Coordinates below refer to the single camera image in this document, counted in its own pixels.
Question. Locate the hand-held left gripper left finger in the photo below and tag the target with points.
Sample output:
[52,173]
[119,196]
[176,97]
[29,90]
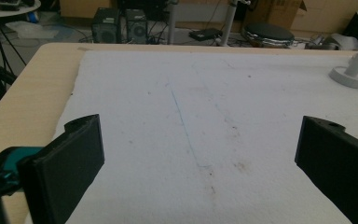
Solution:
[62,174]

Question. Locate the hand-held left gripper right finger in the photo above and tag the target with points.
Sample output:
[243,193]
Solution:
[338,161]

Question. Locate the white stand with hook post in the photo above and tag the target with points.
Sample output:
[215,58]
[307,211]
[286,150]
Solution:
[348,79]

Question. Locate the grey desk leg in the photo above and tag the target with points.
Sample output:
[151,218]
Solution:
[172,21]

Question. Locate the round white table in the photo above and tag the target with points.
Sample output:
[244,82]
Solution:
[15,11]

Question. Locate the black speaker box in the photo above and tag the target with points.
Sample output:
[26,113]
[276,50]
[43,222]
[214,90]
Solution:
[105,25]

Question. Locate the white desk leg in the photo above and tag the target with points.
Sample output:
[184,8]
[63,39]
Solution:
[229,21]

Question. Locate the black round stool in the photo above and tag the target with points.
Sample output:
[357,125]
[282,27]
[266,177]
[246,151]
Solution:
[268,32]

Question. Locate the clear plastic bag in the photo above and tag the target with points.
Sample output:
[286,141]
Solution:
[31,30]

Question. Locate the flat black box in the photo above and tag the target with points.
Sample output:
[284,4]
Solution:
[205,34]

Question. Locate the small black computer tower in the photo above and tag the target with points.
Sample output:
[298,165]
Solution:
[136,28]

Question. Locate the white felt mat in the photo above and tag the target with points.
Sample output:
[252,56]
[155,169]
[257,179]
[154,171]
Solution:
[199,109]

